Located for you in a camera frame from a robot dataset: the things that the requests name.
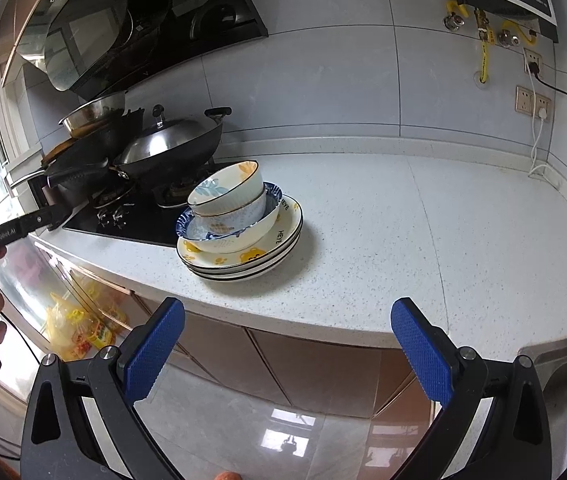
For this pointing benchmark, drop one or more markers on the double wall socket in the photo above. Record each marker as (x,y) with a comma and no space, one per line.
(528,100)

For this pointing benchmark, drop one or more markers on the white bowl with yellow print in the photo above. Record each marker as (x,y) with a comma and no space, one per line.
(218,192)

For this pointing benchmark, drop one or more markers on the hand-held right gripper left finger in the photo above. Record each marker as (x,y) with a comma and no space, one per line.
(156,350)

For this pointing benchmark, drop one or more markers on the blue rimmed patterned bowl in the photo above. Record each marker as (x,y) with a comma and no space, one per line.
(251,237)

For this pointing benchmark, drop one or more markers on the black gas stove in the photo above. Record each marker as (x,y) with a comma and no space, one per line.
(138,225)

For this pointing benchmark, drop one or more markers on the single wall socket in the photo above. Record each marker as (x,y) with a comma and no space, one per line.
(533,57)

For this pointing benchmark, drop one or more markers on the yellow plastic bag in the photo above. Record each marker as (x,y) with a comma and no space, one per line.
(78,330)

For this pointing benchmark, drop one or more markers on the pale blue white bowl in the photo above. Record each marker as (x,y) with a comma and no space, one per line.
(233,217)

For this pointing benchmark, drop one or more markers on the black range hood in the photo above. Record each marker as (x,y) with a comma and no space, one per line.
(88,25)

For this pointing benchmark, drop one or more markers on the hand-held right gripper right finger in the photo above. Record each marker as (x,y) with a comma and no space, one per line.
(421,350)

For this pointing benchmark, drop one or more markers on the steel basin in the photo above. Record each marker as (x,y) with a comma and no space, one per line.
(88,112)

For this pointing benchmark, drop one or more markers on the yellow bear print plate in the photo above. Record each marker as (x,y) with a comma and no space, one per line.
(236,270)
(236,277)
(288,230)

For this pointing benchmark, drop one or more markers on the metal pipe valve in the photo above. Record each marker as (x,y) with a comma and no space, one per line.
(507,38)
(453,22)

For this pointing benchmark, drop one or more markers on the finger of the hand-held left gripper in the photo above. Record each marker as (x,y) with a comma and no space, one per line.
(53,216)

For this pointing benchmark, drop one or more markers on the black wok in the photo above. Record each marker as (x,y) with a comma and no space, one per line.
(198,155)

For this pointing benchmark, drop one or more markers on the black frying pan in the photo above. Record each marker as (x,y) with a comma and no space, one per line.
(78,170)

